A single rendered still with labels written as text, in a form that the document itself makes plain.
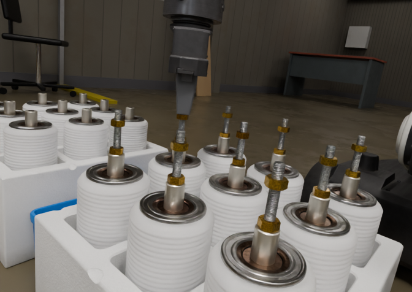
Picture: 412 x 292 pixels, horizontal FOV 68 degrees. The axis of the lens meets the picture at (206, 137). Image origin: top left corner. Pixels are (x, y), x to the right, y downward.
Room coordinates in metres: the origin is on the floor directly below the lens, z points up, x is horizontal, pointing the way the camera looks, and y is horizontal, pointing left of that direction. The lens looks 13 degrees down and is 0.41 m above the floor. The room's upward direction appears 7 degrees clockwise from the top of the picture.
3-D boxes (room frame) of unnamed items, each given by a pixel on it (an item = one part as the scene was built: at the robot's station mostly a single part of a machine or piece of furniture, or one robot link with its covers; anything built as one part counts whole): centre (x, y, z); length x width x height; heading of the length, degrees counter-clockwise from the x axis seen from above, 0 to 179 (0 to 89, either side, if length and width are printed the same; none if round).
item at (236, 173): (0.41, -0.05, 0.26); 0.02 x 0.02 x 0.03
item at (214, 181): (0.41, -0.05, 0.25); 0.08 x 0.08 x 0.01
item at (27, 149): (0.60, 0.35, 0.16); 0.10 x 0.10 x 0.18
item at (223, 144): (0.58, -0.04, 0.26); 0.02 x 0.02 x 0.03
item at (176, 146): (0.32, 0.03, 0.32); 0.02 x 0.02 x 0.01; 54
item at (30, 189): (0.76, 0.37, 0.09); 0.39 x 0.39 x 0.18; 51
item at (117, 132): (0.40, 0.12, 0.30); 0.01 x 0.01 x 0.08
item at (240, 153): (0.41, -0.05, 0.30); 0.01 x 0.01 x 0.08
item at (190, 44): (0.49, 0.04, 0.45); 0.13 x 0.10 x 0.12; 6
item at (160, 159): (0.49, 0.04, 0.25); 0.08 x 0.08 x 0.01
